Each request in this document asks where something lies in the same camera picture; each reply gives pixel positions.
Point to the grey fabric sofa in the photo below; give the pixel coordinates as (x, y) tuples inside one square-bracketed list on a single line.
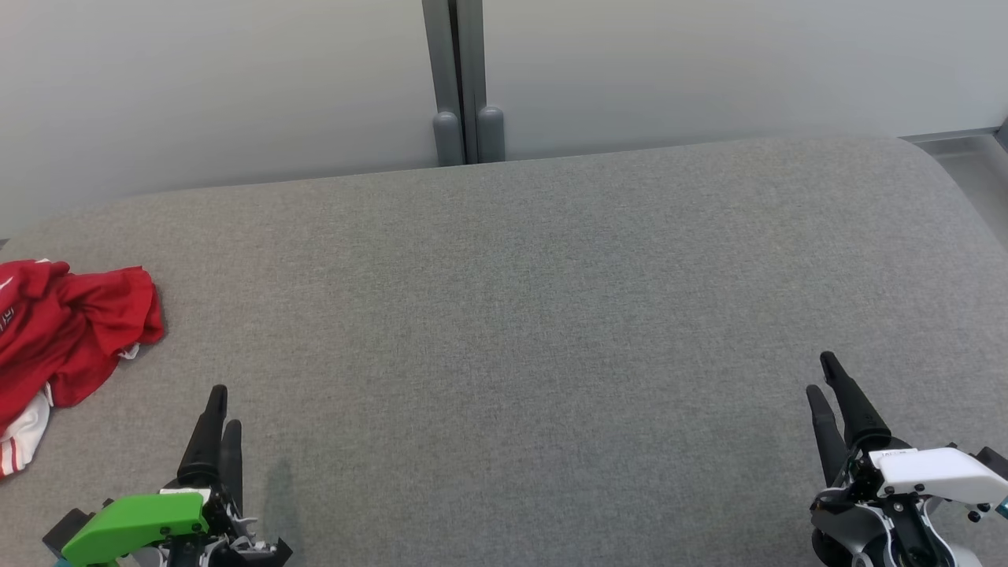
[(504, 354)]

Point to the grey metal floor rail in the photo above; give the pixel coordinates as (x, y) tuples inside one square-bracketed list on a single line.
[(945, 135)]

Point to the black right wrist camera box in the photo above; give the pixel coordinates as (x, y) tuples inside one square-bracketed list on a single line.
[(996, 463)]

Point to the grey metal door frame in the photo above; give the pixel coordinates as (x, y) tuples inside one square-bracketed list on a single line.
[(457, 55)]

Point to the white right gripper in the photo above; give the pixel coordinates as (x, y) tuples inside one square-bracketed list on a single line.
[(929, 468)]

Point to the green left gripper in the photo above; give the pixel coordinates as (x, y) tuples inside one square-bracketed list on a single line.
[(134, 524)]

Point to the grey cylindrical door stopper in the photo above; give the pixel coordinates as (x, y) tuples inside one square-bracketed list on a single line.
[(448, 142), (491, 138)]

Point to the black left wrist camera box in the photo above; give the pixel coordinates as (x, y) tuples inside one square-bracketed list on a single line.
[(64, 526)]

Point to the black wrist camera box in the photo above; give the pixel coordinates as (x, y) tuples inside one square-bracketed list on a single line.
[(996, 463), (64, 526)]

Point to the red number 23 jersey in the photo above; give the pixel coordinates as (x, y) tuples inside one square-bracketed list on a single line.
[(31, 346)]

